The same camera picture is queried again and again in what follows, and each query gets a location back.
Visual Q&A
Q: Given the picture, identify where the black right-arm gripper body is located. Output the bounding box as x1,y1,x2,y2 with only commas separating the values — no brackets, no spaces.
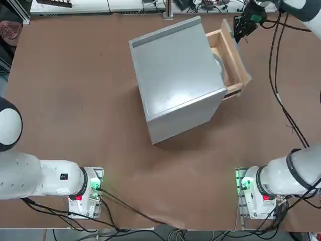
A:
240,2,267,33

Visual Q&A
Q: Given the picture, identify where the gray drawer with wooden inside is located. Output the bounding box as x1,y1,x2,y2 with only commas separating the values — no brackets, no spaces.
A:
205,19,253,100

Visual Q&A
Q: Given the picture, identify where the pale gray plate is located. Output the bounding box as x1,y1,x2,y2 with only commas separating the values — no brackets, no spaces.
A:
212,54,228,80

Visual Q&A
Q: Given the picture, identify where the gray steel cabinet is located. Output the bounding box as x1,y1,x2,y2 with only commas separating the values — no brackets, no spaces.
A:
128,15,228,145

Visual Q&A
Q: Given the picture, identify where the black slotted rack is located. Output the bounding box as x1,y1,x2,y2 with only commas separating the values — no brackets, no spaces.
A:
36,0,73,8

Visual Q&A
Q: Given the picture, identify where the pink perforated basket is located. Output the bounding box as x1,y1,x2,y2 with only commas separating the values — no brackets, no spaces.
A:
0,21,23,46

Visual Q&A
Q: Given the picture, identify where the aluminium post with bracket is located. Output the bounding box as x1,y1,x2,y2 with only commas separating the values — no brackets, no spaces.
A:
163,0,174,20

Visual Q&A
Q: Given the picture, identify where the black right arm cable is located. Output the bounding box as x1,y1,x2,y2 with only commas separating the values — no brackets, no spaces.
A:
260,11,321,209

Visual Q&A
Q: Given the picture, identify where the black base cable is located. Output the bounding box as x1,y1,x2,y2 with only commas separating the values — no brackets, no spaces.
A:
96,187,189,230
21,197,121,232
235,195,321,233

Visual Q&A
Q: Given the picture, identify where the aluminium frame profile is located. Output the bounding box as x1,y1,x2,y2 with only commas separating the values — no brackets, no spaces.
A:
11,0,31,25

